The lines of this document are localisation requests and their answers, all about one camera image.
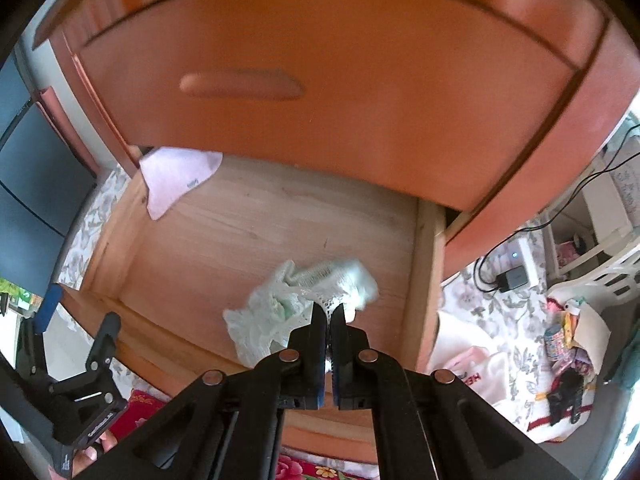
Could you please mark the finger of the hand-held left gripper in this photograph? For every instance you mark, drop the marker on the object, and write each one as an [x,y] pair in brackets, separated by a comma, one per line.
[50,310]
[105,345]

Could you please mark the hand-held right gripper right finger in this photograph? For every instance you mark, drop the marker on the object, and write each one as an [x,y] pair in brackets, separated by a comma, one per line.
[336,375]

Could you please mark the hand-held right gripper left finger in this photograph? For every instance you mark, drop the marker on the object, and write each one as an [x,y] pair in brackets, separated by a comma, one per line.
[320,375]

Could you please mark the white lace mesh garment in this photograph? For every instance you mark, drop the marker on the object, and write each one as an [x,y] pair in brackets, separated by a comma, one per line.
[265,310]

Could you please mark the wooden drawer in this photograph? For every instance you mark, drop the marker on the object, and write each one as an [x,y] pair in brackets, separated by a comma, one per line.
[250,240]
[350,110]

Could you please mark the pink cloth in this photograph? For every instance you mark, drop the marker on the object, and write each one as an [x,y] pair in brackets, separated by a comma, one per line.
[175,180]

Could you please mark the person's left hand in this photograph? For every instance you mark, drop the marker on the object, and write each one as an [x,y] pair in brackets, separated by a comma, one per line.
[92,452]

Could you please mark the red floral blanket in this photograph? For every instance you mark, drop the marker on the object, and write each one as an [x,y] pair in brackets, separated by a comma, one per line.
[150,400]

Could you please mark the dark blue refrigerator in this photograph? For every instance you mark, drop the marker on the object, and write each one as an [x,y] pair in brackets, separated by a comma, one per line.
[35,185]

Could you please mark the grey floral blanket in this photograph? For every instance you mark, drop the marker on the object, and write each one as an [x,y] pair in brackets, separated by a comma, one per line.
[510,320]

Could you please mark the pink board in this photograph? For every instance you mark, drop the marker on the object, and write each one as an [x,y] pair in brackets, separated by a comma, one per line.
[65,125]

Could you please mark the black charger adapter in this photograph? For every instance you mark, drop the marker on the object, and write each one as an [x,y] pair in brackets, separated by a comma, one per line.
[515,280]

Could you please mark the white red crochet mat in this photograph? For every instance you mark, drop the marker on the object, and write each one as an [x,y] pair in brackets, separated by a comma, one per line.
[540,422]

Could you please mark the white power strip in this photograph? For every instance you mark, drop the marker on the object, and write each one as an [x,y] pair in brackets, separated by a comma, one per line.
[525,255]

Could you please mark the black plush toy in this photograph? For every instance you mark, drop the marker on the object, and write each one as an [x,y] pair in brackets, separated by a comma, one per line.
[562,397]

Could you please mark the pile of colourful toys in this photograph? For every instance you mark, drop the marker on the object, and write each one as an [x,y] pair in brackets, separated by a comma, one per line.
[565,340]

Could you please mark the cream paper sheet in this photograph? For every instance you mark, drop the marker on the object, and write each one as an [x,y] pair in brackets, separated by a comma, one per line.
[592,325]

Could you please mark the white lattice shelf rack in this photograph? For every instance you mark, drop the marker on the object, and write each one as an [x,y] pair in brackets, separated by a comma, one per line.
[605,240]

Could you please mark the wooden nightstand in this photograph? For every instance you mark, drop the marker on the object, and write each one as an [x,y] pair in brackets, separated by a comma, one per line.
[565,170]

